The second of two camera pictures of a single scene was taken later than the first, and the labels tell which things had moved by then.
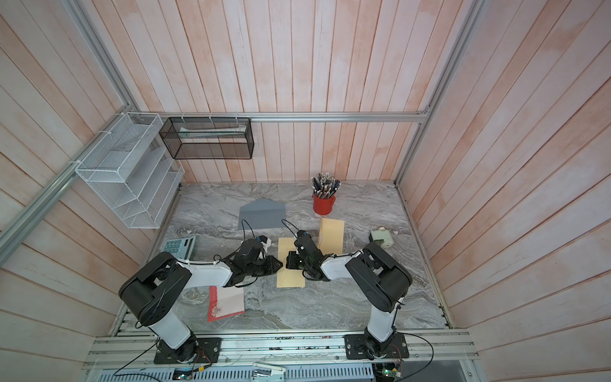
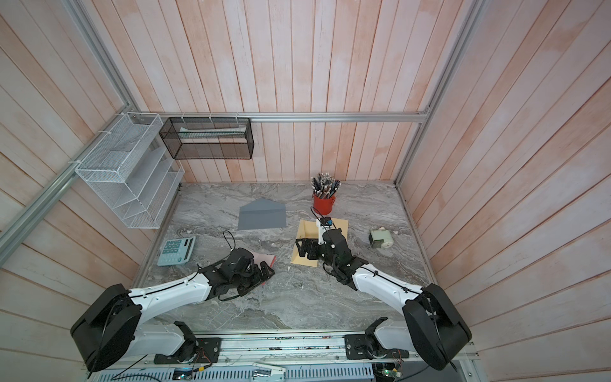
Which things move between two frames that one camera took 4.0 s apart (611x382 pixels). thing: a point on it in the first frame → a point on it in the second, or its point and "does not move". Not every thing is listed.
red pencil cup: (323, 206) does not move
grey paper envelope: (262, 213) does not move
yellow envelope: (288, 278) → (307, 229)
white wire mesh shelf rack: (132, 171) does not move
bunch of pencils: (324, 186) does not move
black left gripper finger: (270, 270) → (247, 286)
